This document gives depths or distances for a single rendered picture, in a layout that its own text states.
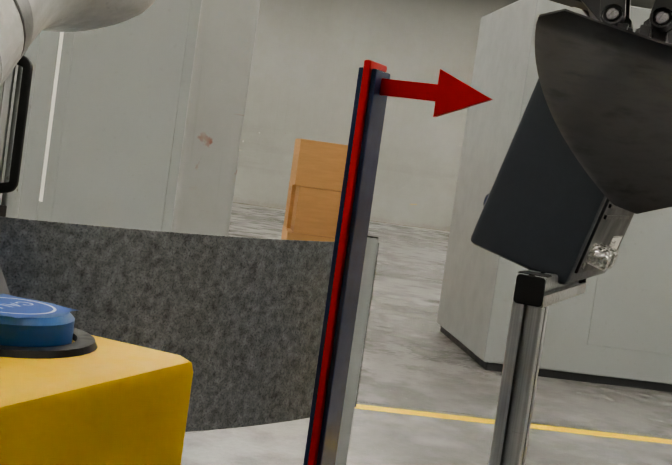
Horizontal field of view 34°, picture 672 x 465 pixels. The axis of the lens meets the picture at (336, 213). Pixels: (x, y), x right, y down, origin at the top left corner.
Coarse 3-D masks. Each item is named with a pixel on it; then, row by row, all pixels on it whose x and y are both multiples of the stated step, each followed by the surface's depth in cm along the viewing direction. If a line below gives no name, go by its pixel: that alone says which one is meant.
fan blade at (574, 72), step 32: (544, 32) 46; (576, 32) 44; (608, 32) 43; (544, 64) 49; (576, 64) 48; (608, 64) 46; (640, 64) 45; (544, 96) 53; (576, 96) 52; (608, 96) 50; (640, 96) 49; (576, 128) 55; (608, 128) 54; (640, 128) 53; (608, 160) 58; (640, 160) 57; (608, 192) 62; (640, 192) 61
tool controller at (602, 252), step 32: (544, 128) 110; (512, 160) 111; (544, 160) 110; (576, 160) 109; (512, 192) 111; (544, 192) 110; (576, 192) 109; (480, 224) 113; (512, 224) 111; (544, 224) 110; (576, 224) 109; (608, 224) 115; (512, 256) 111; (544, 256) 110; (576, 256) 109; (608, 256) 111
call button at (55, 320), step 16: (0, 304) 34; (16, 304) 34; (32, 304) 35; (48, 304) 35; (0, 320) 32; (16, 320) 32; (32, 320) 33; (48, 320) 33; (64, 320) 34; (0, 336) 32; (16, 336) 32; (32, 336) 33; (48, 336) 33; (64, 336) 34
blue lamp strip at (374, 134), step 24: (384, 72) 56; (384, 96) 57; (360, 168) 55; (360, 192) 56; (360, 216) 56; (360, 240) 57; (360, 264) 57; (336, 336) 56; (336, 360) 56; (336, 384) 56; (336, 408) 57; (336, 432) 57
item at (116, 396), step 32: (0, 352) 32; (32, 352) 32; (64, 352) 33; (96, 352) 34; (128, 352) 35; (160, 352) 35; (0, 384) 28; (32, 384) 29; (64, 384) 29; (96, 384) 30; (128, 384) 32; (160, 384) 33; (0, 416) 27; (32, 416) 28; (64, 416) 29; (96, 416) 30; (128, 416) 32; (160, 416) 34; (0, 448) 27; (32, 448) 28; (64, 448) 29; (96, 448) 31; (128, 448) 32; (160, 448) 34
